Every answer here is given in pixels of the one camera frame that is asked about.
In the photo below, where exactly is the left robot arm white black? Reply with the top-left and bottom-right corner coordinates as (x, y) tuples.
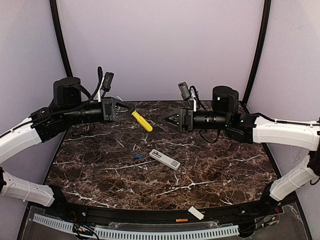
(0, 77), (136, 207)

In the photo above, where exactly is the right black frame post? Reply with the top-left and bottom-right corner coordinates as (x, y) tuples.
(242, 0), (272, 106)

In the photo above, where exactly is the orange blue battery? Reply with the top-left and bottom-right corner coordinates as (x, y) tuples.
(133, 155), (143, 159)
(175, 218), (189, 223)

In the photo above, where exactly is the white slotted cable duct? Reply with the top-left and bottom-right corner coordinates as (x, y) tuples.
(32, 213), (240, 240)

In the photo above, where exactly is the left black frame post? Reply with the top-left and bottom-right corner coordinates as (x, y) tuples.
(49, 0), (73, 77)

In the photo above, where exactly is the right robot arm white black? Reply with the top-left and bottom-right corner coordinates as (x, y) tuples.
(157, 85), (320, 209)

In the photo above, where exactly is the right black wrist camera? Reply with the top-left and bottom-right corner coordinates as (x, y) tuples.
(178, 82), (200, 112)

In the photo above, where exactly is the black front table rail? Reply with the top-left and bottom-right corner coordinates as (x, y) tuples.
(45, 197), (283, 226)

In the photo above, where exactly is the yellow handled screwdriver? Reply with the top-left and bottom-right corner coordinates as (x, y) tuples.
(129, 109), (153, 132)

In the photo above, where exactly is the white battery cover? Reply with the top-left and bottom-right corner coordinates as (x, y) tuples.
(188, 206), (204, 221)

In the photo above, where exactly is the black frame post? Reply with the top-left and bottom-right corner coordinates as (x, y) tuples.
(242, 0), (272, 106)
(49, 0), (73, 77)

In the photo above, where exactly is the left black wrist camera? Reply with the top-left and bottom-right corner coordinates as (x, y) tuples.
(96, 66), (114, 102)

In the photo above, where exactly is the white remote control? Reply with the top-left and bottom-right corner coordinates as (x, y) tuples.
(149, 149), (181, 171)

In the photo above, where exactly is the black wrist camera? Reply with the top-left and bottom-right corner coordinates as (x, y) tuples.
(178, 82), (200, 112)
(96, 66), (114, 102)

